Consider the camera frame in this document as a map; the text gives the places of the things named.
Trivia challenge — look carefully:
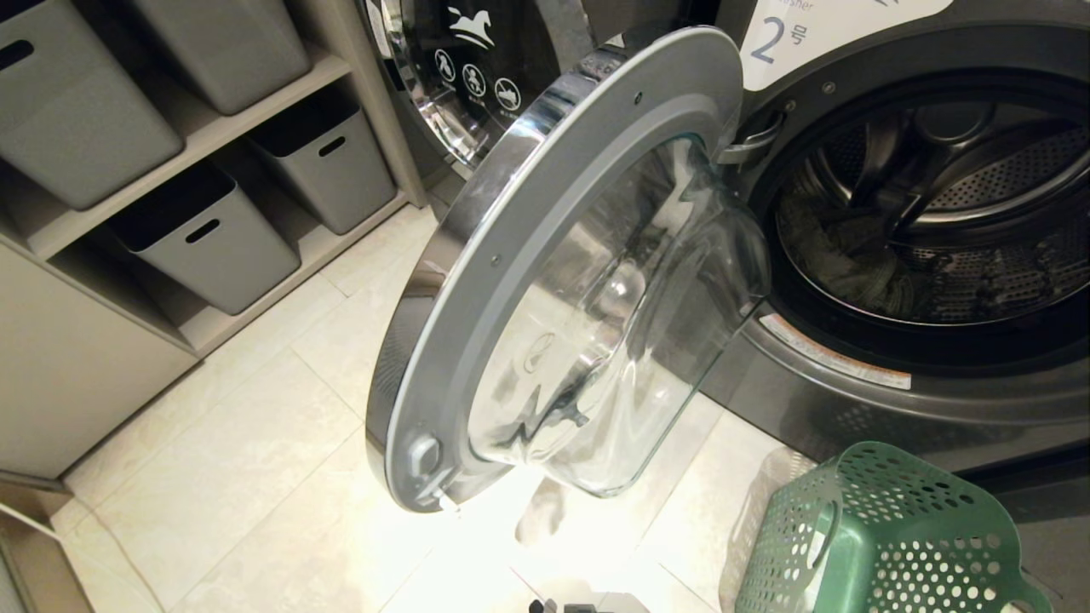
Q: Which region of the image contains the grey front-load washing machine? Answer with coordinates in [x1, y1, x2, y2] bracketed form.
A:
[588, 0, 1090, 520]

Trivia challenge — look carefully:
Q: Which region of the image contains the green perforated laundry basket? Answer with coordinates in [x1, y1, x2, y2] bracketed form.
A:
[734, 441, 1054, 613]

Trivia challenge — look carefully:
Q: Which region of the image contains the round glass washing machine door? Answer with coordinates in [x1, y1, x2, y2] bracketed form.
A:
[365, 26, 772, 513]

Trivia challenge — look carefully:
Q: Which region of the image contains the beige shelving unit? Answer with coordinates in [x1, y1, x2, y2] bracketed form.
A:
[0, 0, 427, 482]

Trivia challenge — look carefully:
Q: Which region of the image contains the closed dark glass machine door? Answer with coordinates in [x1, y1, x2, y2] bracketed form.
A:
[364, 0, 563, 169]

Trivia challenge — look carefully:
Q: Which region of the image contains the crumpled laundry in drum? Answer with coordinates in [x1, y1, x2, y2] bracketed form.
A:
[779, 200, 916, 318]

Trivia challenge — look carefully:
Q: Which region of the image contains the grey storage bin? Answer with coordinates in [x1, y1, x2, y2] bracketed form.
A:
[128, 0, 313, 116]
[250, 89, 398, 236]
[109, 162, 301, 316]
[0, 0, 185, 211]

